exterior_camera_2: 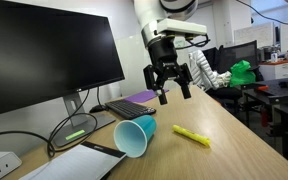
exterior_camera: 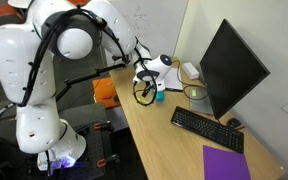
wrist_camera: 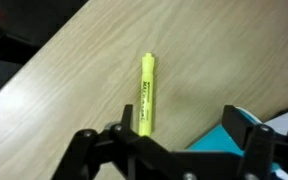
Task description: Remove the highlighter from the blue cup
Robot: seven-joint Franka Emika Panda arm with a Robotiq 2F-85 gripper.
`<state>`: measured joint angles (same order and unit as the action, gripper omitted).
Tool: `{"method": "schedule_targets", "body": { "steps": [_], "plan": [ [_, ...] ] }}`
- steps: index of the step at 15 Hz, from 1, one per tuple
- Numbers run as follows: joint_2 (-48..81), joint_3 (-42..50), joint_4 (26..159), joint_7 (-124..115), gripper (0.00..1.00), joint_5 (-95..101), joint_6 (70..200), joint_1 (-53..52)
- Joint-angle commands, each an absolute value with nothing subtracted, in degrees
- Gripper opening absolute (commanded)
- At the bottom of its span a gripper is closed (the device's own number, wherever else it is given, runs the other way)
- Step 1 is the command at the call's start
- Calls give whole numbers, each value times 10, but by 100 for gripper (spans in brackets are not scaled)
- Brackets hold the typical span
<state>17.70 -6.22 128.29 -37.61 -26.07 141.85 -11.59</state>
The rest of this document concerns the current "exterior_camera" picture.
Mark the silver monitor stand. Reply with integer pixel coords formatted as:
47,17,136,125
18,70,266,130
188,85,216,117

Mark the orange box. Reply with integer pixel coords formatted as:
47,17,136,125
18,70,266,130
92,77,122,110

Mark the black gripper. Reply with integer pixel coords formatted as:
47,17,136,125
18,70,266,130
135,74,157,96

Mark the white wall whiteboard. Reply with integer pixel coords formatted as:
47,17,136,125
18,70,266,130
108,0,189,66

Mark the white power strip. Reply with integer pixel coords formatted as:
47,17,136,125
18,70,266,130
181,62,200,80

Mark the orange and black clamp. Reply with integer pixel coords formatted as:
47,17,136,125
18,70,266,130
96,153,121,169
93,121,116,132

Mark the blue plastic cup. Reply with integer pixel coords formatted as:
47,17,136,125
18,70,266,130
154,90,166,104

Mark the purple folder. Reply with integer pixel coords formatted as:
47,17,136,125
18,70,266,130
202,145,252,180

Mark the black monitor cable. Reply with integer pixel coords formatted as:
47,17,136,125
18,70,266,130
172,59,210,102

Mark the white notebook with black edge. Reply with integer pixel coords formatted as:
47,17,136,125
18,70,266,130
163,67,184,92

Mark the black breadboard robot table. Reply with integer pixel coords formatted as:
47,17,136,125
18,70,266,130
23,103,118,180

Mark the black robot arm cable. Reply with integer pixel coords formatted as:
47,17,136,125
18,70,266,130
0,8,158,107

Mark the black computer mouse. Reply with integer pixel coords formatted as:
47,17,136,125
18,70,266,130
226,117,242,129

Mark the black computer monitor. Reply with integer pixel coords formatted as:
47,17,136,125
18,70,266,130
199,18,271,120

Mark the black camera boom pole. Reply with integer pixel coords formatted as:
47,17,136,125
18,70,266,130
54,63,128,103

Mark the black computer keyboard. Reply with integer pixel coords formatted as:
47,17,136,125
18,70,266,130
170,105,245,155

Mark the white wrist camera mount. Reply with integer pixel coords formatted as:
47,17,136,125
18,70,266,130
153,79,167,93

